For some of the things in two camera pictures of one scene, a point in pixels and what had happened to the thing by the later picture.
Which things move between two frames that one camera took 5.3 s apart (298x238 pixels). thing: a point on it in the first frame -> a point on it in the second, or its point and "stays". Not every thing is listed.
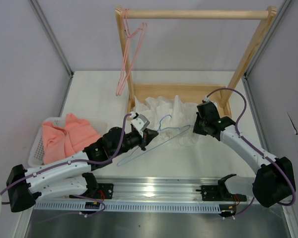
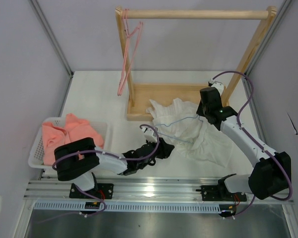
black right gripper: x=196 y=128 -> x=199 y=111
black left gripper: x=148 y=135 -> x=165 y=149
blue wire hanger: x=160 y=129 -> x=177 y=121
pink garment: x=57 y=144 stays
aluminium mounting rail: x=145 y=190 stays
